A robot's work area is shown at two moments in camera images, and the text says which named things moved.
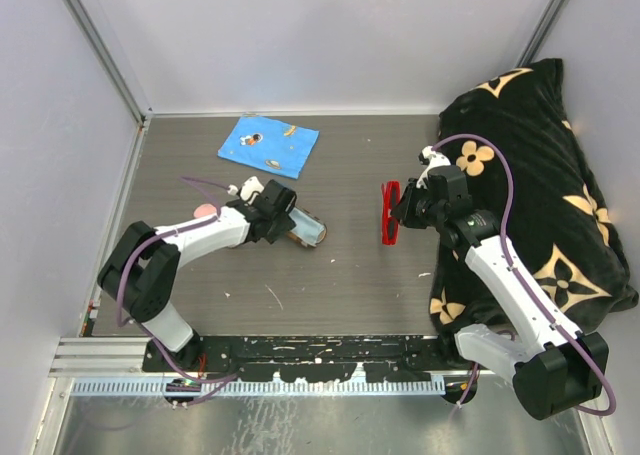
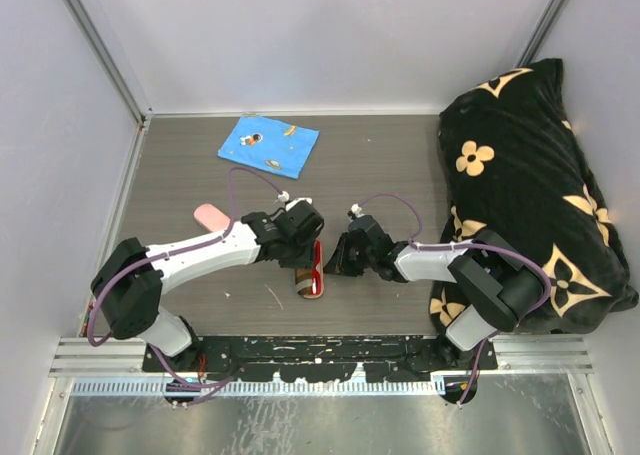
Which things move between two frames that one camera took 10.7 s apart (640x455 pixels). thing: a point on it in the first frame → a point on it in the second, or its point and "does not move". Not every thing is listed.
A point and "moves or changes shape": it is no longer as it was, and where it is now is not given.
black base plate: x=314 y=357 does not move
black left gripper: x=285 y=225 → x=303 y=262
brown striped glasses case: x=294 y=238 moves or changes shape
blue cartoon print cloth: x=271 y=145 does not move
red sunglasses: x=390 y=193 → x=317 y=276
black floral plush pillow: x=515 y=139 does not move
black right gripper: x=403 y=211 → x=338 y=263
